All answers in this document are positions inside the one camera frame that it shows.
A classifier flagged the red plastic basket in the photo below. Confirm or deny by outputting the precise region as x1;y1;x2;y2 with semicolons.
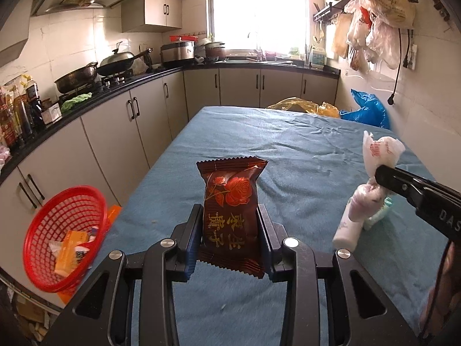
22;186;109;293

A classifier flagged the dark frying pan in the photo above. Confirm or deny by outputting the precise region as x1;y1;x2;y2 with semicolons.
54;61;99;93

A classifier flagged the black power cable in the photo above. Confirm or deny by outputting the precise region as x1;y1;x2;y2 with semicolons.
387;25;413;106

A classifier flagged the black gas stove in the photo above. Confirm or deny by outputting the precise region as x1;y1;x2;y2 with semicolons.
59;70;135;96

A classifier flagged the white wall cabinet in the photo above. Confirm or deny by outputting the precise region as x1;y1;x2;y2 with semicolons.
121;0;183;33
0;0;30;67

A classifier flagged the white base cabinet run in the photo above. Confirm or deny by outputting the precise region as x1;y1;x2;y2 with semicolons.
0;68;190;260
184;65;339;109

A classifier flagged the silver rice cooker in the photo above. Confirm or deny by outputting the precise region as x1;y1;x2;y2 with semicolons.
160;41;195;67

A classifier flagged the orange packet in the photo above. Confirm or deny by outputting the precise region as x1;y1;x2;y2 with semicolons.
55;231;89;277

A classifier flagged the wooden cutting board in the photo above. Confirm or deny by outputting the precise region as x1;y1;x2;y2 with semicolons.
331;14;352;58

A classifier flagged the kitchen window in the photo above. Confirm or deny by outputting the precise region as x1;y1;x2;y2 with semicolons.
207;0;312;58

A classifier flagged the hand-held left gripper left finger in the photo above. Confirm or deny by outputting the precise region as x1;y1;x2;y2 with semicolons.
41;204;204;346

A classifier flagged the wall socket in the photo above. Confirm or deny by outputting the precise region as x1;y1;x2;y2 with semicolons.
401;43;418;70

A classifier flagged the steel faucet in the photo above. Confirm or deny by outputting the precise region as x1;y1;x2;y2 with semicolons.
248;31;266;62

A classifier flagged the green cloth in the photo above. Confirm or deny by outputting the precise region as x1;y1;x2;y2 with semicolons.
61;93;93;113

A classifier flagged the green white tissue pack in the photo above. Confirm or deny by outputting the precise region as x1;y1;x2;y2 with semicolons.
363;195;395;230

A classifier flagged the blue tablecloth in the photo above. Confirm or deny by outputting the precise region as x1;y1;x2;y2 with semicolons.
59;106;461;346

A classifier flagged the blue plastic bag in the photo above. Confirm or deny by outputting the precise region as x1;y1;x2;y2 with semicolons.
339;89;390;129

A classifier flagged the white blue detergent container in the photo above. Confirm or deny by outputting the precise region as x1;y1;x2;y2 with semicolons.
309;45;326;68

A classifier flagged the white plastic tube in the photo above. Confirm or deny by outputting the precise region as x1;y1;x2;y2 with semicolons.
332;209;364;250

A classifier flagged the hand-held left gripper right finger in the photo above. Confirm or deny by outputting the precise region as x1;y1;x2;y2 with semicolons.
255;204;420;346

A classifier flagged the white pink plastic bag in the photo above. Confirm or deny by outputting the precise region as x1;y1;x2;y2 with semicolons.
345;131;406;224

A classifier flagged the cardboard box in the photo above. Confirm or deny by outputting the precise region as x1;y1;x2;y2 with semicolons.
12;294;49;341

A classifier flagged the cluster of condiment bottles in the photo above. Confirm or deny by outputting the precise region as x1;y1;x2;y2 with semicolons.
0;74;46;152

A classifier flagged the brown rose snack packet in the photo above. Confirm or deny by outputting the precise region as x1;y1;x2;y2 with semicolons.
196;155;269;279

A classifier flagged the yellow plastic bag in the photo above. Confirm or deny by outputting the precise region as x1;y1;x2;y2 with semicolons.
267;97;340;119

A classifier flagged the black utensil rack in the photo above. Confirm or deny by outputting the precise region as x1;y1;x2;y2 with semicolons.
313;0;362;24

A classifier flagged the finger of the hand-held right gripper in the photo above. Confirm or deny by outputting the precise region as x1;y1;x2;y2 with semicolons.
375;165;461;207

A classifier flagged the bunch of clear hanging bags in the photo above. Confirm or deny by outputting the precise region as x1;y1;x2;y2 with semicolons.
346;0;401;73

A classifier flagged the brown cooking pot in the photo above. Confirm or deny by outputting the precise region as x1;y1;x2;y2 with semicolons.
205;41;227;62

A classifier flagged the steel wok with lid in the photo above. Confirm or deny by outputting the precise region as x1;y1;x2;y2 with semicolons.
97;41;154;76

